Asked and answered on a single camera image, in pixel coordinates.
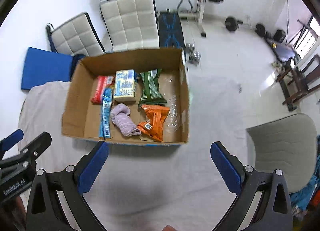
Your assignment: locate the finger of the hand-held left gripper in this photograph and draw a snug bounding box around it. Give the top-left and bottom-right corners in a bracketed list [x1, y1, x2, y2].
[0, 132, 52, 172]
[0, 129, 24, 156]

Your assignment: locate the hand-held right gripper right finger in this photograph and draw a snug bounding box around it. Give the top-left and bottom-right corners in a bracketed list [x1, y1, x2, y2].
[210, 142, 293, 231]

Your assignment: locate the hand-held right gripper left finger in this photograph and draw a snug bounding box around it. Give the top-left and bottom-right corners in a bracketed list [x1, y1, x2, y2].
[26, 141, 110, 231]

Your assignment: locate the cardboard box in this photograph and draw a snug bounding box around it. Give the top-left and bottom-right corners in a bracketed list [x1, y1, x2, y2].
[62, 48, 190, 146]

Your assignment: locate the long blue snack packet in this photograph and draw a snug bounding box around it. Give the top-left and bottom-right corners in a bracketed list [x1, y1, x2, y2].
[99, 86, 115, 139]

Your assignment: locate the purple sock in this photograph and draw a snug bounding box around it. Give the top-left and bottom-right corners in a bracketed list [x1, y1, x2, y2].
[110, 104, 142, 137]

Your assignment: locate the orange snack packet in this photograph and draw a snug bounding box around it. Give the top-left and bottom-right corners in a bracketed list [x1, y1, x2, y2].
[137, 104, 170, 142]

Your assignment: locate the red snack packet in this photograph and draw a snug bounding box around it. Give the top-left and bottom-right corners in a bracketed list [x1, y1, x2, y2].
[90, 75, 115, 105]

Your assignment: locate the white blue small carton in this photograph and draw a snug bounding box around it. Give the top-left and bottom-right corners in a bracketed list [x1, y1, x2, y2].
[113, 69, 138, 103]

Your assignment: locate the green snack packet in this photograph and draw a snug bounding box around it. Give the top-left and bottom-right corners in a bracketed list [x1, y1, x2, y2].
[138, 69, 167, 107]

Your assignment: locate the person's left forearm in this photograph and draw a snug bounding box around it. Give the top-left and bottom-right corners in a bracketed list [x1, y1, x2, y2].
[10, 193, 27, 231]

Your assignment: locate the grey shell chair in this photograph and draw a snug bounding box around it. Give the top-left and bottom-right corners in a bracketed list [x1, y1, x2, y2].
[246, 113, 317, 194]

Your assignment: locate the blue foam mat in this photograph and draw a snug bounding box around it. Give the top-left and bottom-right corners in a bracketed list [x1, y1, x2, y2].
[20, 47, 75, 90]

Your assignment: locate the dark blue cloth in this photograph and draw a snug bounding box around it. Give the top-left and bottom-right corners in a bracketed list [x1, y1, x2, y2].
[71, 54, 85, 72]

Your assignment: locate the dark wooden chair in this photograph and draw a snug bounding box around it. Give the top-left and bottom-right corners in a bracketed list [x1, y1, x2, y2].
[275, 54, 320, 112]

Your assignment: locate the white quilted chair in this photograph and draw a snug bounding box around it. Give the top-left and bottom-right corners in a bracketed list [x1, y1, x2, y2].
[46, 12, 105, 57]
[99, 0, 160, 52]

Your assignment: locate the black box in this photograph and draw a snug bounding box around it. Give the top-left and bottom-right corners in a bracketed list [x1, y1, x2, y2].
[272, 29, 286, 43]

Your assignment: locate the short barbell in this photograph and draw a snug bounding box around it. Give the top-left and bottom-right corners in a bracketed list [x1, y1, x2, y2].
[224, 16, 266, 38]

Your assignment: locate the black blue bench pad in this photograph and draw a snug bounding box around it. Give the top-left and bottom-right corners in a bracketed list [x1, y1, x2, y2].
[157, 11, 186, 49]

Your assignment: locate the white weight bench rack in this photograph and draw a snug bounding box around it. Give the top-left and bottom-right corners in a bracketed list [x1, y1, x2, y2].
[122, 0, 213, 38]

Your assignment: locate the window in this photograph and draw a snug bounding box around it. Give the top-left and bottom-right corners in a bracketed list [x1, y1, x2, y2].
[295, 16, 320, 54]

